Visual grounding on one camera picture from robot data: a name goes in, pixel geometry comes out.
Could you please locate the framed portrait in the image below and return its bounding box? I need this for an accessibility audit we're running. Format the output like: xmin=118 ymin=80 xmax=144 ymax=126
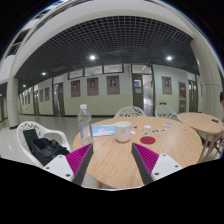
xmin=71 ymin=80 xmax=81 ymax=97
xmin=107 ymin=76 xmax=120 ymax=95
xmin=162 ymin=77 xmax=172 ymax=95
xmin=87 ymin=78 xmax=99 ymax=96

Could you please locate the small cards strip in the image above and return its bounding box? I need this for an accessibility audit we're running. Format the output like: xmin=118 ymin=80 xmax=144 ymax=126
xmin=152 ymin=129 xmax=167 ymax=133

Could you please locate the blue and white paper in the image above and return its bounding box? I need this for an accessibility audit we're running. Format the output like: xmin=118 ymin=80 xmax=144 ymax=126
xmin=92 ymin=125 xmax=115 ymax=137

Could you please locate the red round coaster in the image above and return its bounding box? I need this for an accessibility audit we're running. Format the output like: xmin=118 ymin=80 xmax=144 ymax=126
xmin=140 ymin=136 xmax=156 ymax=144

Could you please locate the black bag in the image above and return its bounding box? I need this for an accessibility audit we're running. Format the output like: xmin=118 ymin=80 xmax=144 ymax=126
xmin=23 ymin=129 xmax=69 ymax=166

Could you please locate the round wooden table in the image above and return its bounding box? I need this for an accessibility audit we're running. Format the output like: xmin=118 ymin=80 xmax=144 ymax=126
xmin=177 ymin=112 xmax=223 ymax=157
xmin=72 ymin=115 xmax=203 ymax=190

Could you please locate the white chair with bag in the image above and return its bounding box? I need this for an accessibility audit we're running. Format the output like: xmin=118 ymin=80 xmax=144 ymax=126
xmin=16 ymin=121 xmax=71 ymax=167

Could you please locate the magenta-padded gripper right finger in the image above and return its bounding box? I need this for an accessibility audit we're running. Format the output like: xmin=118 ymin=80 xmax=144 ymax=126
xmin=132 ymin=143 xmax=182 ymax=185

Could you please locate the white paper cup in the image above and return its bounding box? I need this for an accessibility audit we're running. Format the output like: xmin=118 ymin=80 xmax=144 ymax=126
xmin=115 ymin=121 xmax=131 ymax=143

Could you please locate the open doorway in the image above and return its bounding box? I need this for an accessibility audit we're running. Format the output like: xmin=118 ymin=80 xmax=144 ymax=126
xmin=132 ymin=74 xmax=153 ymax=116

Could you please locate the framed portrait right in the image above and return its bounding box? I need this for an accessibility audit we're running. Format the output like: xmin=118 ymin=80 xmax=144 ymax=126
xmin=162 ymin=77 xmax=172 ymax=95

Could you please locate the framed portrait far left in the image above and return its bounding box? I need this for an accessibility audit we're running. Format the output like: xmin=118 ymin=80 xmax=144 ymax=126
xmin=71 ymin=80 xmax=81 ymax=97

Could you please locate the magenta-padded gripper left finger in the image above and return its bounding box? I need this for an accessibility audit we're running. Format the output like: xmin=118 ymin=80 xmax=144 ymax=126
xmin=43 ymin=144 xmax=93 ymax=186

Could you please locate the white lattice chair right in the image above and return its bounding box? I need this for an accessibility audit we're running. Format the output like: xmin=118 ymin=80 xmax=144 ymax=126
xmin=155 ymin=105 xmax=177 ymax=119

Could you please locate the white lattice chair middle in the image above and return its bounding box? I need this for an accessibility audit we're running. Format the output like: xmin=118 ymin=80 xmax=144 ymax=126
xmin=115 ymin=106 xmax=145 ymax=118

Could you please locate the white lattice chair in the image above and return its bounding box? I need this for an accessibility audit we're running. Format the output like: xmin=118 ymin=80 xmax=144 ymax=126
xmin=115 ymin=106 xmax=145 ymax=118
xmin=155 ymin=105 xmax=177 ymax=119

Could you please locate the clear plastic water bottle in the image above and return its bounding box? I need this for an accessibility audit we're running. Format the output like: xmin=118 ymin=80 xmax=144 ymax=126
xmin=78 ymin=104 xmax=94 ymax=146

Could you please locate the framed portrait left centre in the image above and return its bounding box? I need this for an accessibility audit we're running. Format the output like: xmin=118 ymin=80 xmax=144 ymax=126
xmin=87 ymin=78 xmax=99 ymax=96

